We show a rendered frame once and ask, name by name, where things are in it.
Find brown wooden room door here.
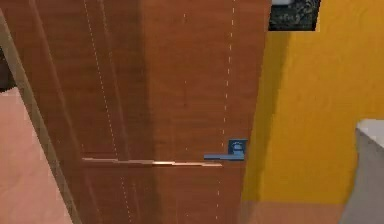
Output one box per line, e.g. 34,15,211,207
0,0,273,224

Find blue lever door handle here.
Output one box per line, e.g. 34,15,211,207
203,138,249,162

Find dark framed wall picture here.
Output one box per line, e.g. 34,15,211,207
268,0,322,33

